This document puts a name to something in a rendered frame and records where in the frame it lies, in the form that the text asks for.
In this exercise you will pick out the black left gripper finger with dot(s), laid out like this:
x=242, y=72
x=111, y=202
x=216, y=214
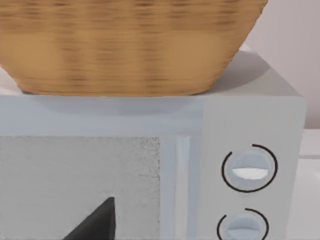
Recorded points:
x=101, y=222

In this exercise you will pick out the pale microwave door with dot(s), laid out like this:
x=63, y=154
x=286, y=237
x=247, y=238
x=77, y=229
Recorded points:
x=87, y=175

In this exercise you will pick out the pale microwave knob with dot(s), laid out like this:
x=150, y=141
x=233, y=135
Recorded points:
x=243, y=227
x=249, y=168

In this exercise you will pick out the woven wicker basket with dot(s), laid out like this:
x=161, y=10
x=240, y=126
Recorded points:
x=120, y=45

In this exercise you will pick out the pale microwave oven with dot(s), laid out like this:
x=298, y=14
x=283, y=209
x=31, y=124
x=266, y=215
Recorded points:
x=250, y=120

